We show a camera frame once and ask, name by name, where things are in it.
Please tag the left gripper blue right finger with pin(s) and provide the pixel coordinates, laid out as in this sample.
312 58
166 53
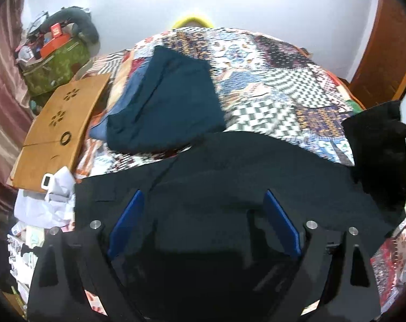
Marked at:
284 228

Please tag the patchwork patterned bedspread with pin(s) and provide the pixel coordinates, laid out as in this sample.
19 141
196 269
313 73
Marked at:
264 85

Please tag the grey plush toy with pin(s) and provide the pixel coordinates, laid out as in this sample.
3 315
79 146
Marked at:
73 15

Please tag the green fabric storage bag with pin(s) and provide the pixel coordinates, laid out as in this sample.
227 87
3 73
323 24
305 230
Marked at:
56 69

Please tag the black pants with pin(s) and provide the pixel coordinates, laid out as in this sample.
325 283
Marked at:
203 249

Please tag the pink striped curtain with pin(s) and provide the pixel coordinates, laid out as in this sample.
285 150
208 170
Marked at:
15 115

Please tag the orange box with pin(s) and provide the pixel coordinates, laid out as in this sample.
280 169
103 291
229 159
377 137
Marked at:
54 44

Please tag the wooden lap desk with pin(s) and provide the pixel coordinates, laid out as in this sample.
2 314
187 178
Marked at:
55 137

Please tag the blue folded garment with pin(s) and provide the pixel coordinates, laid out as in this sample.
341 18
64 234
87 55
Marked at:
122 103

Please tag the white crumpled cloth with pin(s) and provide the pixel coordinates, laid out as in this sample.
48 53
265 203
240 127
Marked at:
54 208

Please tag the folded dark teal garment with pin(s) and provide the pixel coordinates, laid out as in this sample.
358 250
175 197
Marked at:
174 105

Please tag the brown wooden door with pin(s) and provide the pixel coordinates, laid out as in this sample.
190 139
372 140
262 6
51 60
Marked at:
381 74

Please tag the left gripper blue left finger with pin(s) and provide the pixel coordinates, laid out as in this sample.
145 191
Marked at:
132 207

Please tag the yellow plush pillow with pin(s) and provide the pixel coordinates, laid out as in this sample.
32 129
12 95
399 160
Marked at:
192 21

